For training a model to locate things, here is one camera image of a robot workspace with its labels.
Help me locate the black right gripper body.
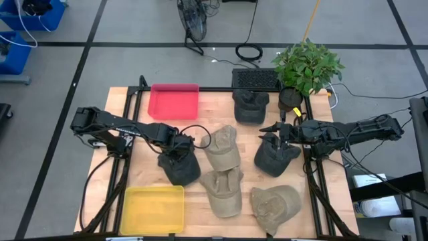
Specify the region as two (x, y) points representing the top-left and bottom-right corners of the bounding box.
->
(279, 120), (317, 147)

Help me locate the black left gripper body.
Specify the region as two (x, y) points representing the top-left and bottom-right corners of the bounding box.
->
(160, 132), (196, 158)

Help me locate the black baseball cap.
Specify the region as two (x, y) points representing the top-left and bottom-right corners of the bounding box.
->
(232, 88), (270, 125)
(253, 132), (302, 177)
(157, 149), (202, 187)

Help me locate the tan baseball cap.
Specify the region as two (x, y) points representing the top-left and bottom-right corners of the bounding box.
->
(250, 185), (302, 237)
(199, 125), (241, 173)
(199, 167), (244, 218)

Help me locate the black plant pot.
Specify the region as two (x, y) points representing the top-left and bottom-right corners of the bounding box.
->
(278, 86), (304, 113)

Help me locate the red plastic tray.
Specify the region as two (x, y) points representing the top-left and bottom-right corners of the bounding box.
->
(147, 83), (201, 121)

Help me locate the black keyboard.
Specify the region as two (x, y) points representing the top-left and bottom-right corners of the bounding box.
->
(231, 68), (282, 90)

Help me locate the green leafy plant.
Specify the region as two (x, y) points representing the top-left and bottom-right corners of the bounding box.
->
(271, 37), (346, 96)

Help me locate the yellow plastic tray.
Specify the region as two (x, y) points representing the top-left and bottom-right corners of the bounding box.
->
(120, 185), (185, 236)

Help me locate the white box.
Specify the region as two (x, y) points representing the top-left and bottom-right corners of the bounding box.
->
(352, 173), (389, 189)

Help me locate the black shelf beam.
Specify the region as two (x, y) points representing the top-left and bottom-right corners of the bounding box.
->
(349, 171), (425, 203)

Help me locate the white paper roll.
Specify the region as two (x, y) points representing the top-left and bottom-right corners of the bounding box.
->
(354, 196), (402, 218)

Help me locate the yellow pole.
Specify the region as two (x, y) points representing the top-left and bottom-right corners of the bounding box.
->
(302, 0), (322, 43)

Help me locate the black floor fan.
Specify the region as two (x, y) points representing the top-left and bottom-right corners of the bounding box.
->
(176, 0), (208, 56)

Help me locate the grey metal cabinet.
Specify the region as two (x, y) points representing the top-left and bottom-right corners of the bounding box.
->
(409, 96), (428, 241)

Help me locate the grey cart base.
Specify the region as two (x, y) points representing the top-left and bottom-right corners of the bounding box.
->
(0, 74), (31, 86)

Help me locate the blue plastic bin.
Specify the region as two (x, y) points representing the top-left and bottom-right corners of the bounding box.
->
(0, 0), (67, 31)
(0, 31), (33, 75)

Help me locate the black item in bin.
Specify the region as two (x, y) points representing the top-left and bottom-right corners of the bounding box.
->
(21, 0), (54, 17)

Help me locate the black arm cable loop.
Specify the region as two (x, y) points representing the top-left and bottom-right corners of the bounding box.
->
(179, 124), (213, 151)

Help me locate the white cable at table corner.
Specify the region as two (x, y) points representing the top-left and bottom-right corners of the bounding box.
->
(326, 82), (339, 110)

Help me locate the black metal table frame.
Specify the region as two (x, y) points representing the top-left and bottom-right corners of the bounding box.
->
(80, 75), (360, 240)

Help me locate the thin grey floor cable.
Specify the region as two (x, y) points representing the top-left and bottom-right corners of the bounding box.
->
(202, 53), (261, 70)

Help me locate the coiled black cable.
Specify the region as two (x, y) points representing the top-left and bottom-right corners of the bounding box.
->
(235, 0), (264, 63)

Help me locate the black floor cable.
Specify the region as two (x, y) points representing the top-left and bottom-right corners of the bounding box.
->
(329, 82), (428, 100)

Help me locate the black base cable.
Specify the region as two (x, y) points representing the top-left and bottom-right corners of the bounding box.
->
(79, 154), (113, 232)

